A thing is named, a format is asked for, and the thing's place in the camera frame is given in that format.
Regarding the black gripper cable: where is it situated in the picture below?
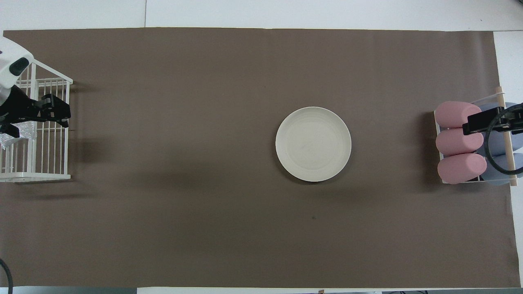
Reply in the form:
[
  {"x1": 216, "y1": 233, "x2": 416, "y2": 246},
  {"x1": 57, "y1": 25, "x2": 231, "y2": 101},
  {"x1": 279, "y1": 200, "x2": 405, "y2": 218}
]
[
  {"x1": 0, "y1": 258, "x2": 13, "y2": 294},
  {"x1": 484, "y1": 104, "x2": 523, "y2": 175}
]

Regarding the pink plastic cup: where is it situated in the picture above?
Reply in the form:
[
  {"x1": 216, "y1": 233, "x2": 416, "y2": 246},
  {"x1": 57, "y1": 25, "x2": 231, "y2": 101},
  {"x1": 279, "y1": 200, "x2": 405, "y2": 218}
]
[
  {"x1": 437, "y1": 153, "x2": 487, "y2": 185},
  {"x1": 434, "y1": 101, "x2": 483, "y2": 128},
  {"x1": 436, "y1": 128, "x2": 484, "y2": 156}
]

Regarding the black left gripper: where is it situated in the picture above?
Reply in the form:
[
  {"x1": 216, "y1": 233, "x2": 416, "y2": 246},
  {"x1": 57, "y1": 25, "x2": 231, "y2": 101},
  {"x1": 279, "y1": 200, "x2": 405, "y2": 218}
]
[{"x1": 0, "y1": 86, "x2": 71, "y2": 138}]

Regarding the rack of pink blue cylinders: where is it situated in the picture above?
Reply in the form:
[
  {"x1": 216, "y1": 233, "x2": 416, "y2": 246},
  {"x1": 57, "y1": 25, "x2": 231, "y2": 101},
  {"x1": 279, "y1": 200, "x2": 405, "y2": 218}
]
[{"x1": 434, "y1": 87, "x2": 519, "y2": 187}]

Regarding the white wire dish rack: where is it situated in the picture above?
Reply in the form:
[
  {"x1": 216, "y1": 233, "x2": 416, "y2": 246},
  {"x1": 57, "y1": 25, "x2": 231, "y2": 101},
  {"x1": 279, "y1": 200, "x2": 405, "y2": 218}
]
[{"x1": 0, "y1": 59, "x2": 73, "y2": 183}]

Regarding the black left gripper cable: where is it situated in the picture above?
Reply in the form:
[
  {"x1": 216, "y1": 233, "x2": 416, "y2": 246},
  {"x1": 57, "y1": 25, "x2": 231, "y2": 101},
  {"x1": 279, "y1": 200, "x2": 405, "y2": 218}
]
[{"x1": 0, "y1": 258, "x2": 13, "y2": 294}]

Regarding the cream round plate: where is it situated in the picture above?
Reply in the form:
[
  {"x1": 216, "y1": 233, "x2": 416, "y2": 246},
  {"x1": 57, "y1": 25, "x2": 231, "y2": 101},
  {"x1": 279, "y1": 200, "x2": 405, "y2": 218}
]
[{"x1": 275, "y1": 107, "x2": 352, "y2": 183}]

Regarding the silver foil bag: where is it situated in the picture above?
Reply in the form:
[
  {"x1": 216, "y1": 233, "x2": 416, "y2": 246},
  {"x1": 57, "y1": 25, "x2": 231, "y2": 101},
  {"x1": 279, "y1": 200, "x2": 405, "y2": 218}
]
[{"x1": 0, "y1": 120, "x2": 37, "y2": 149}]

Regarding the brown paper table mat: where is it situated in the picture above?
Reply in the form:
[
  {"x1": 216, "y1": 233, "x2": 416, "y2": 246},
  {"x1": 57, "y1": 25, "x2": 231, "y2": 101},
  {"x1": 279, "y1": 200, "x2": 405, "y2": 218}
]
[{"x1": 0, "y1": 28, "x2": 519, "y2": 288}]

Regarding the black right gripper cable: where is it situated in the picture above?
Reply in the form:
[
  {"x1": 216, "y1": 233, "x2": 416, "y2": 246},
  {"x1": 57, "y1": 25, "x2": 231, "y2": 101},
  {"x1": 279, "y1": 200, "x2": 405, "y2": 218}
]
[{"x1": 484, "y1": 104, "x2": 523, "y2": 175}]

